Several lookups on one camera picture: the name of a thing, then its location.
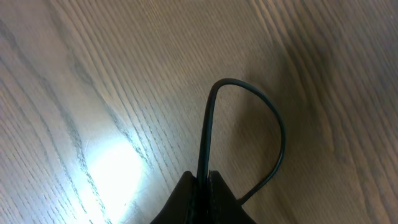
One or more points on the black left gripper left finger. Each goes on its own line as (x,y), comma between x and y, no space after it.
(178,207)

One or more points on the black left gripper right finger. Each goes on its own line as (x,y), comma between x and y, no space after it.
(223,205)

